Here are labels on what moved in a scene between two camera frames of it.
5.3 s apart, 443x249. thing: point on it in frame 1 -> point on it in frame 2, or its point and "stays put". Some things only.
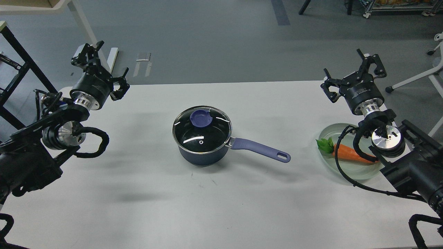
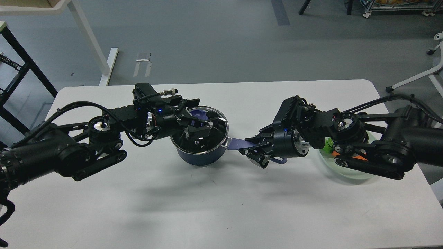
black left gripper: x=92 y=90 -> x=170 y=119
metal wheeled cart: x=429 y=7 stays put
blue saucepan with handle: x=203 y=135 stays put
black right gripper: x=363 y=98 -> x=287 y=143
